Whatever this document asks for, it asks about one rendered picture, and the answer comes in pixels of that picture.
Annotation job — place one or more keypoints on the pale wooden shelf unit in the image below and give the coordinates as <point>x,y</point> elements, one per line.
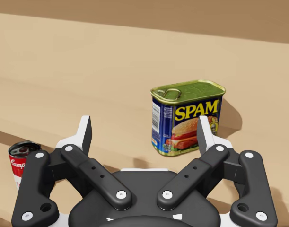
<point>87,71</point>

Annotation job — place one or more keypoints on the red and white can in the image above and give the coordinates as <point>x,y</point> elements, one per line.
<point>16,163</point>

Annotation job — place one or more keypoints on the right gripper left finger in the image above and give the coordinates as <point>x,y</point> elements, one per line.
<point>92,170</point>

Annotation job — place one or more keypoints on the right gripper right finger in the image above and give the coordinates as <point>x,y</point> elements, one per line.
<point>196,169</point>

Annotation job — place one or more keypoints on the green and blue rectangular can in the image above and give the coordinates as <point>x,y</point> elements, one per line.
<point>182,113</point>

